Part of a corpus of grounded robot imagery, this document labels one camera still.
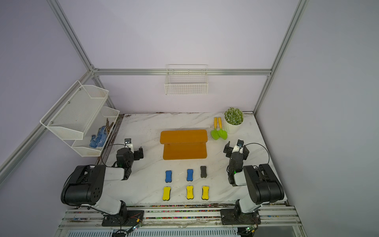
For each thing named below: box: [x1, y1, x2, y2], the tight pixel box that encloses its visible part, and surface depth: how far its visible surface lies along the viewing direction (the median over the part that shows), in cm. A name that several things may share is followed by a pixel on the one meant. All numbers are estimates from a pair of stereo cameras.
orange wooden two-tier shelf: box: [159, 129, 208, 160], surface depth 97 cm
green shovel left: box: [210, 117, 220, 141], surface depth 110 cm
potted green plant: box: [224, 107, 244, 134], surface depth 102 cm
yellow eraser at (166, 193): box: [162, 186, 172, 201], surface depth 82 cm
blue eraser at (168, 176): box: [164, 170, 173, 183], surface depth 90 cm
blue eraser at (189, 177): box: [186, 168, 194, 182], surface depth 90 cm
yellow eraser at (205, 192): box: [201, 185, 210, 200], surface depth 82 cm
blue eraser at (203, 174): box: [200, 165, 207, 179], surface depth 90 cm
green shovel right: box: [217, 117, 228, 141], surface depth 110 cm
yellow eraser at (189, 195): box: [186, 185, 194, 200], surface depth 82 cm
